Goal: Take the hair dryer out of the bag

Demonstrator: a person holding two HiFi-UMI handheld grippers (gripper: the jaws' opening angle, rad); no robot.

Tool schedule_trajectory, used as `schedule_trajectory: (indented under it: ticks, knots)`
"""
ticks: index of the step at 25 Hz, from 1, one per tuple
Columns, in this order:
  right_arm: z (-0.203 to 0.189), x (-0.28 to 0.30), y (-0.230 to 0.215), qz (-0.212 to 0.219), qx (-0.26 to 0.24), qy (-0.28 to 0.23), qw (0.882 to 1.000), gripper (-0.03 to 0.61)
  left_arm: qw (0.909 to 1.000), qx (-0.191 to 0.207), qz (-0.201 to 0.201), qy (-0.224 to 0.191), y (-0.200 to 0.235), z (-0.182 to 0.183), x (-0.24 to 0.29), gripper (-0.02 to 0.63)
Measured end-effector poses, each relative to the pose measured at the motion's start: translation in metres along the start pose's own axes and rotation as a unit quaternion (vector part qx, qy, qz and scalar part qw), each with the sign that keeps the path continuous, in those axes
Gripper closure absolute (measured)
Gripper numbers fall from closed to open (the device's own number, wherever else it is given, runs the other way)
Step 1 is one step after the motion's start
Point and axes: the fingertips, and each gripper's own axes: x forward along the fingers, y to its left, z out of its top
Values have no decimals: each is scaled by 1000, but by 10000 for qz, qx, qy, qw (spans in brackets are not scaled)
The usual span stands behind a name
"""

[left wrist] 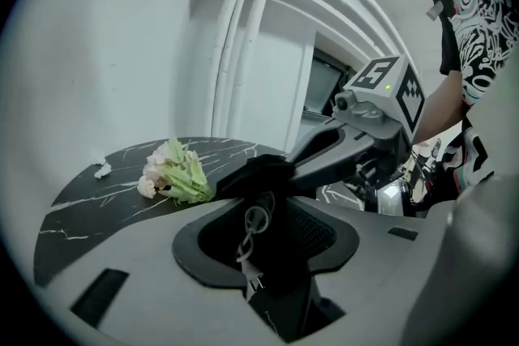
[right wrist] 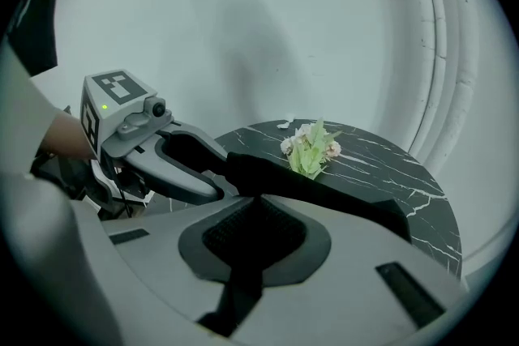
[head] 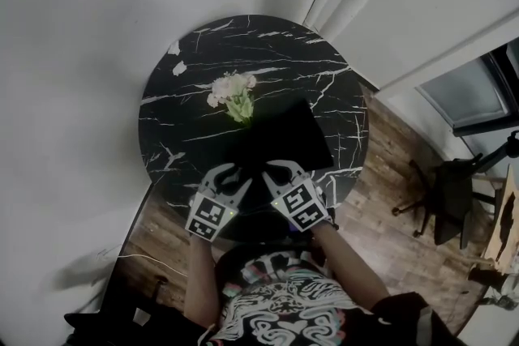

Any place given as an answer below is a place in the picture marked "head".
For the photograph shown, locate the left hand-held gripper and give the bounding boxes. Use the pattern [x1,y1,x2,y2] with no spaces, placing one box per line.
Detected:
[184,163,255,244]

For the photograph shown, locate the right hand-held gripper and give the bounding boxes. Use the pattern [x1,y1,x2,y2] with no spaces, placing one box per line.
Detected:
[260,159,330,233]

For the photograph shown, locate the black cloth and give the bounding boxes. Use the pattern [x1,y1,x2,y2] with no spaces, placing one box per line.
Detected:
[221,97,335,212]

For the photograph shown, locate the person's left forearm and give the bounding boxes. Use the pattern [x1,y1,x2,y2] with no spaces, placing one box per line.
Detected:
[184,234,225,332]

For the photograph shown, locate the person's right forearm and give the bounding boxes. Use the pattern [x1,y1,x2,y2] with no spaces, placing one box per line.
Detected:
[311,224,391,314]

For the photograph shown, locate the artificial pink flower bouquet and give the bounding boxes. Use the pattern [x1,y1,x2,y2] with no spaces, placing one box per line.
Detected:
[206,70,258,125]

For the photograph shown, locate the black patterned shirt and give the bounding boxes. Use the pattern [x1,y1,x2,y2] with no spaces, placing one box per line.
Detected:
[198,245,467,346]

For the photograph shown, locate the black office chair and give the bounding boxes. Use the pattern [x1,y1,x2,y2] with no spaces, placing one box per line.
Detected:
[391,152,487,251]

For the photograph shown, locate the black seat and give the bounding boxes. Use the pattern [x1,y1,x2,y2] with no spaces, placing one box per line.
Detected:
[63,254,188,346]

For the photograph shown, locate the frosted glass window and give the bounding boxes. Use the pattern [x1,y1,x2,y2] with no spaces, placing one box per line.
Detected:
[414,53,513,131]

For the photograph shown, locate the light wooden desk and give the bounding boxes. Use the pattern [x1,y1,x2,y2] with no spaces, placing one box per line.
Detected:
[480,164,519,269]

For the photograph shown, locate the small black box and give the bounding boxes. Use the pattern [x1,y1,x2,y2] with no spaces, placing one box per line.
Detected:
[467,264,508,285]

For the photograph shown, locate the white floor cable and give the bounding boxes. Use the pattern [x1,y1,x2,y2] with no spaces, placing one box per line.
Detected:
[118,252,191,277]

